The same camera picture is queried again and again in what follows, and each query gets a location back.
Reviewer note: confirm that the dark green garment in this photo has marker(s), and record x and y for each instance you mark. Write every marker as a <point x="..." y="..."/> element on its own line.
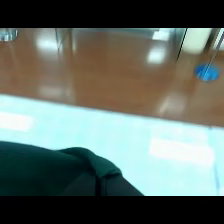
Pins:
<point x="36" y="166"/>

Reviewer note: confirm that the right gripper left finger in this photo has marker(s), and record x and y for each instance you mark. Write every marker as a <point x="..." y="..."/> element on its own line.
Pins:
<point x="85" y="187"/>

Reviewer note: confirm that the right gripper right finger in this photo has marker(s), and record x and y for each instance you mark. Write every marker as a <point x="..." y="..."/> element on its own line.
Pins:
<point x="115" y="187"/>

